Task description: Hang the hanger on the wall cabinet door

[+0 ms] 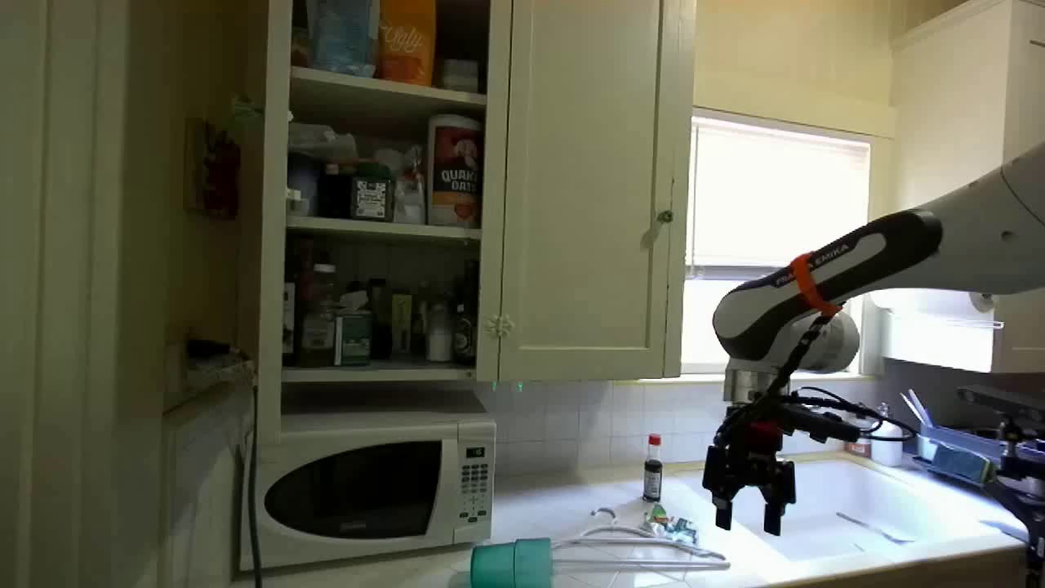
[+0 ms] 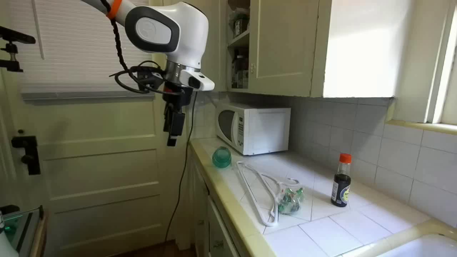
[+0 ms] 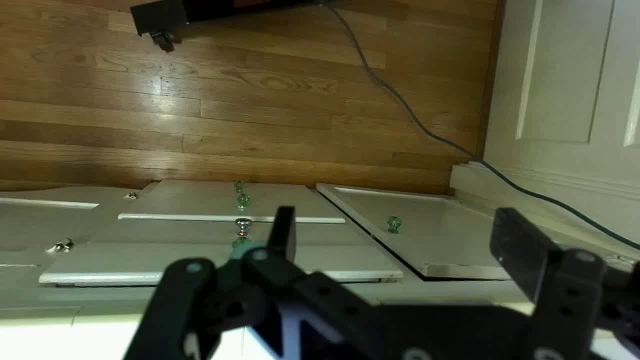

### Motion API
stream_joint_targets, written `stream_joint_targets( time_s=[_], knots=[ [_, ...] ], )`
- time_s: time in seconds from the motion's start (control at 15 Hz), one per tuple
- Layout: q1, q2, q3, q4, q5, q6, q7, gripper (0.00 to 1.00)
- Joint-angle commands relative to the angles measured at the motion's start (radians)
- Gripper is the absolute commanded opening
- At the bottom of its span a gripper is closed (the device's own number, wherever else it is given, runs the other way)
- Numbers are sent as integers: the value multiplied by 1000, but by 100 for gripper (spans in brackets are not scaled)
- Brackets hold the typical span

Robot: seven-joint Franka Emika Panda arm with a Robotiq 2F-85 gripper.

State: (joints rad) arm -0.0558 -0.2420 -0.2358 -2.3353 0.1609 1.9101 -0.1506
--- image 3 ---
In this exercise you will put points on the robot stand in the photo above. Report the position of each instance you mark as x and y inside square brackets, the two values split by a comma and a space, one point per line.
[160, 17]

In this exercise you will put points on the white cabinet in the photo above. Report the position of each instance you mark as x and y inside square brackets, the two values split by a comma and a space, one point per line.
[150, 235]

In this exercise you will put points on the green glass knob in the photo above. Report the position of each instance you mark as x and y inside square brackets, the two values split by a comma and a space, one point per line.
[239, 186]
[394, 224]
[243, 200]

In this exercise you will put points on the white drawer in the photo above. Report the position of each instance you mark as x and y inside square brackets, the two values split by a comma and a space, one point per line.
[200, 200]
[150, 260]

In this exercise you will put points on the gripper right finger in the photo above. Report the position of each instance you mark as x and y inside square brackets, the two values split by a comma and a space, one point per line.
[565, 295]

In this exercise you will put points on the white cabinet door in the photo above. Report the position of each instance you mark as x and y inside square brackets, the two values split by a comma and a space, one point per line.
[440, 235]
[50, 220]

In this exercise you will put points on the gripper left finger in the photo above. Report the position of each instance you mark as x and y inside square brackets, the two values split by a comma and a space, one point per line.
[185, 300]

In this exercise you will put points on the silver metal knob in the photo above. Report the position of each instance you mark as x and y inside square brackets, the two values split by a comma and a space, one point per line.
[243, 226]

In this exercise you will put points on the white panelled room door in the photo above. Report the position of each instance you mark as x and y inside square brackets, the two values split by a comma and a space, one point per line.
[560, 75]

